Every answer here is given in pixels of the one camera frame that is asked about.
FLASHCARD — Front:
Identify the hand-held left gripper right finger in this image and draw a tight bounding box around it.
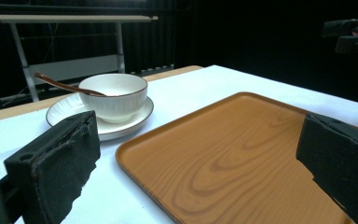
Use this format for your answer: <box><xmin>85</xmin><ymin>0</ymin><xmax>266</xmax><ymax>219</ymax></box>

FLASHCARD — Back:
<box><xmin>296</xmin><ymin>113</ymin><xmax>358</xmax><ymax>224</ymax></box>

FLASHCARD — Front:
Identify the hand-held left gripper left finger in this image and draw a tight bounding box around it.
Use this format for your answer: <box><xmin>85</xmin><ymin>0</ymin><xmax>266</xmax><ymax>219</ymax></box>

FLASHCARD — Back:
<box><xmin>3</xmin><ymin>110</ymin><xmax>102</xmax><ymax>224</ymax></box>

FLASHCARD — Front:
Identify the white ribbed plate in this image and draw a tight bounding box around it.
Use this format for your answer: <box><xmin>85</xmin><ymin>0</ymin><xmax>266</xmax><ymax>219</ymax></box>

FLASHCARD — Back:
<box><xmin>45</xmin><ymin>92</ymin><xmax>155</xmax><ymax>142</ymax></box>

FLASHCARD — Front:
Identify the brown wooden spoon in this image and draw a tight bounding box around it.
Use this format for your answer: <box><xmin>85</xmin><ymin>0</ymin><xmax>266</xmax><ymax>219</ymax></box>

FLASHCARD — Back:
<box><xmin>34</xmin><ymin>72</ymin><xmax>108</xmax><ymax>98</ymax></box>

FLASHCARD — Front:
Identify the white ribbed bowl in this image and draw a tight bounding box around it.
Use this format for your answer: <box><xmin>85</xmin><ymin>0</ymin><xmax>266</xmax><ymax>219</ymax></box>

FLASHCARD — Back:
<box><xmin>78</xmin><ymin>73</ymin><xmax>149</xmax><ymax>124</ymax></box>

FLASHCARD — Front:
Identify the wooden tray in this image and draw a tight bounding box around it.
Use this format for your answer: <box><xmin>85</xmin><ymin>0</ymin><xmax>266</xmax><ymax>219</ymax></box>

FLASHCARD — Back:
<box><xmin>115</xmin><ymin>91</ymin><xmax>358</xmax><ymax>224</ymax></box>

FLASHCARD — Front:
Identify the white-framed table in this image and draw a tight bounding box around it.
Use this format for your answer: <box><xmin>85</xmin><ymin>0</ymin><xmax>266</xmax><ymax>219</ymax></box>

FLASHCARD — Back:
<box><xmin>0</xmin><ymin>13</ymin><xmax>159</xmax><ymax>104</ymax></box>

